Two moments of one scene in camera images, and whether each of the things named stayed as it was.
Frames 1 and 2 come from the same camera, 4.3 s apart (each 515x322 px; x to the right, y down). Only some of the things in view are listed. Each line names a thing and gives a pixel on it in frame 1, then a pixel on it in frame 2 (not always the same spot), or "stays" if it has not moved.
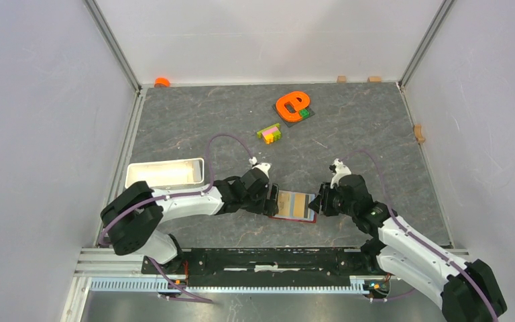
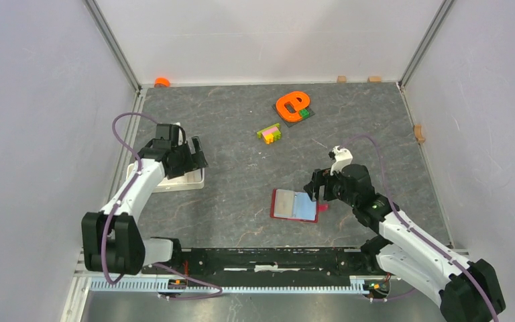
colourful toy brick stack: [270, 133] stays
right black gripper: [326, 192] to [312, 188]
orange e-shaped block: [292, 97] stays
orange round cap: [161, 82] stays
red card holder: [294, 206] stays
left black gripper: [261, 208] to [195, 161]
